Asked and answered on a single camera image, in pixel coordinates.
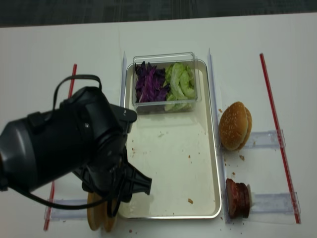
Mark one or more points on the bun slice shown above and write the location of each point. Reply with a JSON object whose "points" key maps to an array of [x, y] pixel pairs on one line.
{"points": [[110, 215], [95, 215]]}

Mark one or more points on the left red rail strip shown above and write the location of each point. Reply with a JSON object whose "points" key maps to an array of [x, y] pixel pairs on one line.
{"points": [[51, 197]]}

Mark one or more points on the clear plastic salad container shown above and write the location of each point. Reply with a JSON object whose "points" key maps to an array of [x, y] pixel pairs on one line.
{"points": [[164, 61]]}

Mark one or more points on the clear right patty track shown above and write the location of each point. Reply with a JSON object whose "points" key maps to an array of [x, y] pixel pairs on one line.
{"points": [[277, 203]]}

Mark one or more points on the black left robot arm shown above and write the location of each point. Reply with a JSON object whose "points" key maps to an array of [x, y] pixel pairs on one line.
{"points": [[86, 136]]}

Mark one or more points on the sesame bun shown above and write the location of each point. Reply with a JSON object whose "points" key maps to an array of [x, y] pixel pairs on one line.
{"points": [[233, 126], [249, 119]]}

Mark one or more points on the red rail strip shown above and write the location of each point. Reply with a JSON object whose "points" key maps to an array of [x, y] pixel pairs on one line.
{"points": [[51, 197], [292, 192]]}

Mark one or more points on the right red rail strip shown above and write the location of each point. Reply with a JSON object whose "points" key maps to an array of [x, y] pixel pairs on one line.
{"points": [[292, 192]]}

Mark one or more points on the clear left long divider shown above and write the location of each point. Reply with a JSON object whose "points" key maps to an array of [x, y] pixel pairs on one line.
{"points": [[123, 81]]}

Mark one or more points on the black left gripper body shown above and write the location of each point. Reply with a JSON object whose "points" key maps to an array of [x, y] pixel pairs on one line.
{"points": [[111, 127]]}

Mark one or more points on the brown meat patty stack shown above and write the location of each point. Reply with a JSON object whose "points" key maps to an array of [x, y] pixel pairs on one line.
{"points": [[237, 199]]}

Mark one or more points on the clear right bun track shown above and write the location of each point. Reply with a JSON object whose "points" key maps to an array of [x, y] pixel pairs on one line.
{"points": [[266, 139]]}

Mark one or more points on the rear sesame bun top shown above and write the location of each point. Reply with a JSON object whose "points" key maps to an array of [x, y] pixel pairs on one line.
{"points": [[249, 119]]}

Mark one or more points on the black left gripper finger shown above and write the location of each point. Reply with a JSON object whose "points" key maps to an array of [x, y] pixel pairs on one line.
{"points": [[136, 182], [100, 188]]}

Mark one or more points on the front sesame bun top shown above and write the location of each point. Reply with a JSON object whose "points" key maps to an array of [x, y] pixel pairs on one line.
{"points": [[233, 126]]}

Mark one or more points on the white metal tray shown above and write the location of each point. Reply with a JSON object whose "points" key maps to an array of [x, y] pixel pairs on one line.
{"points": [[177, 151]]}

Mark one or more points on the green lettuce leaves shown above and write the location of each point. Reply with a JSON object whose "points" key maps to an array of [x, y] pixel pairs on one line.
{"points": [[181, 81]]}

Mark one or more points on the white patty pusher block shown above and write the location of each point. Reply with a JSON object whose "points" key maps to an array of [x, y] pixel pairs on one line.
{"points": [[250, 197]]}

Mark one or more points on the purple cabbage leaves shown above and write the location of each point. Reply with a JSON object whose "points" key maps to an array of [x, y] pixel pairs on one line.
{"points": [[150, 83]]}

